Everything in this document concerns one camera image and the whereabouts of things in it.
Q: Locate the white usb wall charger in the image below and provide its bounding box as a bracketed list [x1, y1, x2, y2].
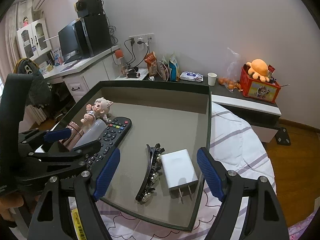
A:
[161, 149, 199, 202]

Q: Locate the wet wipes pack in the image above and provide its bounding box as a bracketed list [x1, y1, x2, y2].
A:
[180, 71, 203, 82]

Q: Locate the orange-lid glass bottle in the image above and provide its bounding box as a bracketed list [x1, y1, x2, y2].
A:
[114, 49, 129, 77]

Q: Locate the white computer desk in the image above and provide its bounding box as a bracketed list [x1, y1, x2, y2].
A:
[43, 45, 120, 102]

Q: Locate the white glass-door cabinet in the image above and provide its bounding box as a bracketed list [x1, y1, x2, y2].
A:
[17, 18, 52, 60]

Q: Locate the black cylindrical bluetooth speaker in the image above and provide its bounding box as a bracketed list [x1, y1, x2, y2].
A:
[126, 72, 140, 79]

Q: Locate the clear tube blue cap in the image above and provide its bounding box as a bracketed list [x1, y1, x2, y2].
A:
[74, 119, 107, 148]

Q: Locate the rose gold metal canister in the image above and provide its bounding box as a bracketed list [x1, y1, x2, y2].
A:
[60, 121, 84, 150]

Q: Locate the red cartoon storage box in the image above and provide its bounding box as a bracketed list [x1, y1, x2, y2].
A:
[240, 64, 281, 103]

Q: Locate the blue snack bag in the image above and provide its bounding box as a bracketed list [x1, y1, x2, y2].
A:
[169, 53, 180, 82]

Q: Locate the orange snack bag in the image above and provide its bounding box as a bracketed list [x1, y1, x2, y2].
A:
[144, 51, 158, 76]

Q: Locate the low black white cabinet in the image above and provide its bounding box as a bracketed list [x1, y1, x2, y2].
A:
[114, 68, 292, 145]

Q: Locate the pink black tray box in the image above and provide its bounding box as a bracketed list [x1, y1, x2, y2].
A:
[56, 81, 212, 232]

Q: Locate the white wall power outlet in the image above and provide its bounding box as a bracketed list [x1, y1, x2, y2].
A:
[129, 33, 155, 51]

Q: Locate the black computer monitor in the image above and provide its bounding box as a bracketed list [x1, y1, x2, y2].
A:
[58, 21, 83, 63]

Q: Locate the pink bedding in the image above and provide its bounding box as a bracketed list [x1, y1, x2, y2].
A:
[288, 211, 316, 240]

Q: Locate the white striped quilt cover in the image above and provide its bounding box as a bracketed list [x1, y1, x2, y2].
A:
[97, 103, 276, 239]

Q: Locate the pink pig-eared doll figure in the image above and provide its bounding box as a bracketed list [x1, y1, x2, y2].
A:
[81, 97, 113, 125]

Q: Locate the black tv remote control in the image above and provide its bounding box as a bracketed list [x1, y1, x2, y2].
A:
[86, 116, 132, 171]

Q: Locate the orange octopus plush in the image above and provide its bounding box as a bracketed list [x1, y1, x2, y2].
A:
[246, 59, 270, 82]

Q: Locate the bag of oranges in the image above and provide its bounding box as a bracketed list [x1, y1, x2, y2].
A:
[218, 47, 244, 93]

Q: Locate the yellow highlighter marker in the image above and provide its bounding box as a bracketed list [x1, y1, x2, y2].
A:
[71, 208, 87, 240]

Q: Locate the white paper cup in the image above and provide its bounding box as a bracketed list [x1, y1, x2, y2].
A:
[207, 73, 217, 86]

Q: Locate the dark jacket on chair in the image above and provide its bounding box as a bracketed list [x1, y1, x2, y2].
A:
[14, 58, 52, 107]

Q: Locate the black speaker box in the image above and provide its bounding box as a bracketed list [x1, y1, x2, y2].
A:
[75, 0, 103, 18]

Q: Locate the black office chair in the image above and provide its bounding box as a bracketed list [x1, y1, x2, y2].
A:
[45, 82, 75, 121]

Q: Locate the person's left hand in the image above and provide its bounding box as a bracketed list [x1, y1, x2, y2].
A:
[0, 193, 41, 222]

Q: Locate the black pc tower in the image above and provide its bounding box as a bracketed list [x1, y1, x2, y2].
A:
[73, 14, 112, 58]

